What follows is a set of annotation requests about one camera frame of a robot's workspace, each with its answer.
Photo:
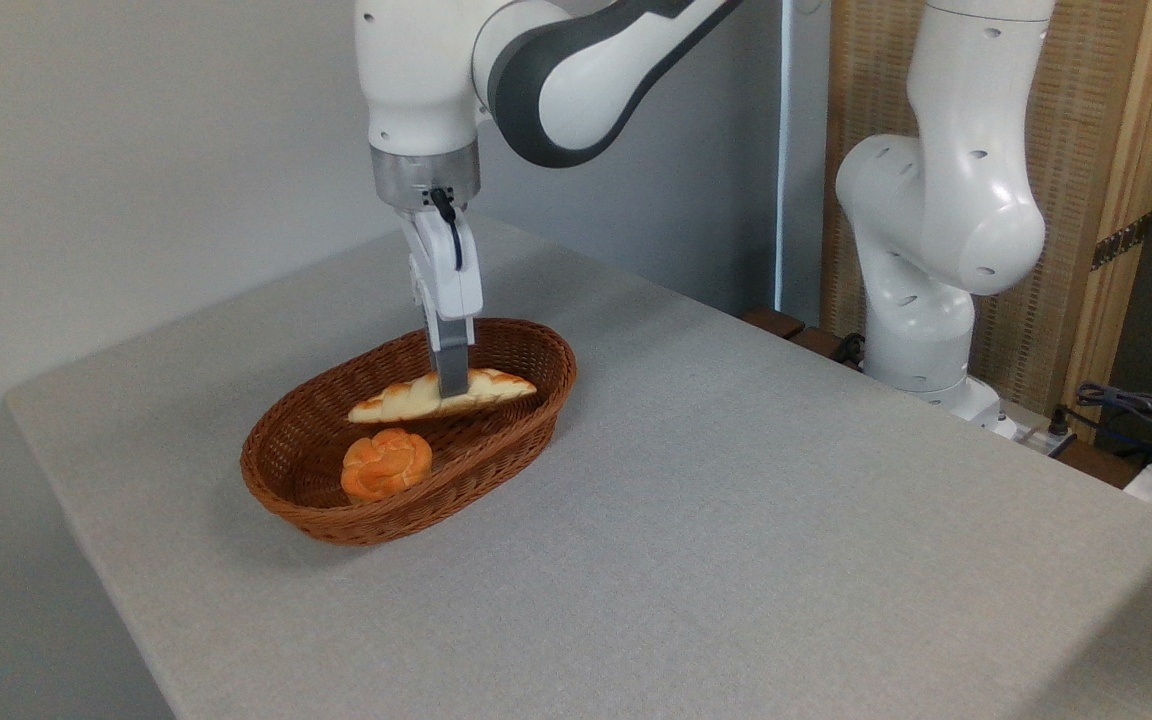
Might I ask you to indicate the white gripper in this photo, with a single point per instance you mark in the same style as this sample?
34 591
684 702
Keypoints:
446 275

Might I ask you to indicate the long braided bread loaf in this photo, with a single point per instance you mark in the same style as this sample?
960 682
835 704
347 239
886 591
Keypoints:
396 402

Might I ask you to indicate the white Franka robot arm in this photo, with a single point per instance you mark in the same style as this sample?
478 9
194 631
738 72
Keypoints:
416 80

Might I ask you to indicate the round orange bread roll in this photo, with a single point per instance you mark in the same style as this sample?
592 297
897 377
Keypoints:
386 465

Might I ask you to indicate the brown oval wicker basket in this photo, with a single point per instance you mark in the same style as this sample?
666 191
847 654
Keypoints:
316 500

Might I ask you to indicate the metal screen hinge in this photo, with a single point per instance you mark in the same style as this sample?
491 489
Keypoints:
1121 242

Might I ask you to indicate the white vertical wall trim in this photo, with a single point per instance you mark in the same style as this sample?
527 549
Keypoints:
786 150

